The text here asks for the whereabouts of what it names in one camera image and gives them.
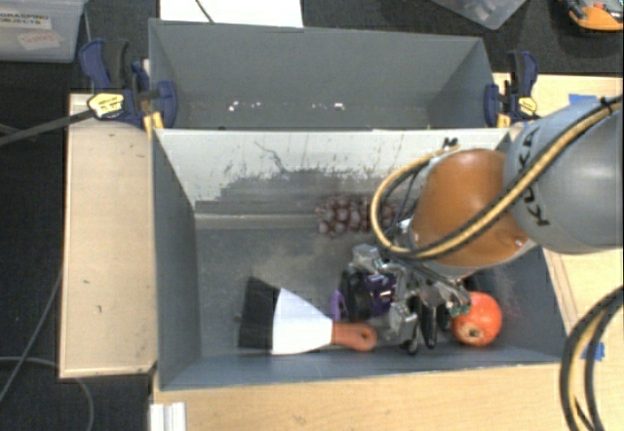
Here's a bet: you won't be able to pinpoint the purple and black object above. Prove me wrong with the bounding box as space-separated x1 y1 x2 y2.
331 267 397 324

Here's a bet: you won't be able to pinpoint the orange-red toy fruit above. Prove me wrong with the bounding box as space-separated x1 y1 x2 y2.
449 291 504 348

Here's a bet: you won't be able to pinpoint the purple toy grapes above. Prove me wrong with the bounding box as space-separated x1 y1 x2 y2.
314 194 402 239

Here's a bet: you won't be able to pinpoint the grey metal bin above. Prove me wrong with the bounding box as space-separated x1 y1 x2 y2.
146 18 569 392

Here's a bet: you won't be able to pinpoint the pale wood board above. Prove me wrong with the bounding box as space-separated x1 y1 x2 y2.
58 93 160 379

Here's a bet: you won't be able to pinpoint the black brush with orange handle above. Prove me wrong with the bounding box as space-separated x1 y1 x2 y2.
237 276 379 356

